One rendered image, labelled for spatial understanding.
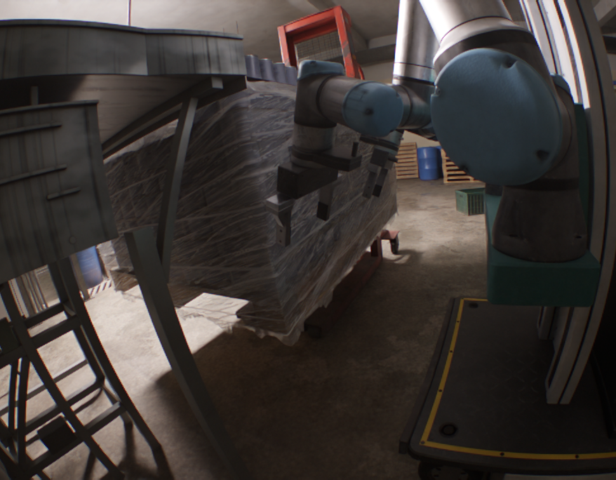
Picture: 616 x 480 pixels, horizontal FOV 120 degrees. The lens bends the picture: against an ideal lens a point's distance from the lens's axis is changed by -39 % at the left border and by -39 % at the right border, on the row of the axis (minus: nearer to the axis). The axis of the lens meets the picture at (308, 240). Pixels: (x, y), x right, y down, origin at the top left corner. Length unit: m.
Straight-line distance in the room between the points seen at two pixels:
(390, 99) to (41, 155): 0.48
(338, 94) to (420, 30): 0.18
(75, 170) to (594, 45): 0.83
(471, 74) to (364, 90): 0.18
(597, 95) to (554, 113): 0.33
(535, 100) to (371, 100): 0.21
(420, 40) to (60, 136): 0.55
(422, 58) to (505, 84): 0.27
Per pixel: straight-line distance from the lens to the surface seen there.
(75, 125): 0.50
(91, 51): 0.53
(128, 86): 0.59
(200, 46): 0.62
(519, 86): 0.25
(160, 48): 0.59
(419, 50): 0.50
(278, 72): 0.94
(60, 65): 0.50
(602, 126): 0.57
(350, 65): 2.26
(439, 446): 0.65
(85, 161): 0.49
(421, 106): 0.50
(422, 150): 8.35
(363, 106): 0.39
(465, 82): 0.26
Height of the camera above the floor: 0.86
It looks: 15 degrees down
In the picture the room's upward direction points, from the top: 9 degrees counter-clockwise
